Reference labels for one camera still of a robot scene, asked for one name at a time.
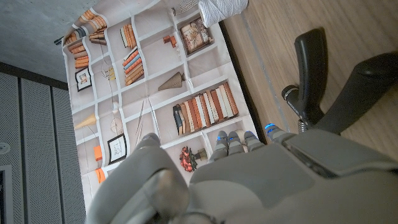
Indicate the white thread spool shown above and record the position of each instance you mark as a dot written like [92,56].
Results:
[220,11]

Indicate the printed bookshelf backdrop cloth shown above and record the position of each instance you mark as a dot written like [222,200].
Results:
[155,77]

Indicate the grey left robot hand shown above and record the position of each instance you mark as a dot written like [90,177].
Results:
[280,183]

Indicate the black spring clamp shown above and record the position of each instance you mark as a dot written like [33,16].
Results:
[314,71]

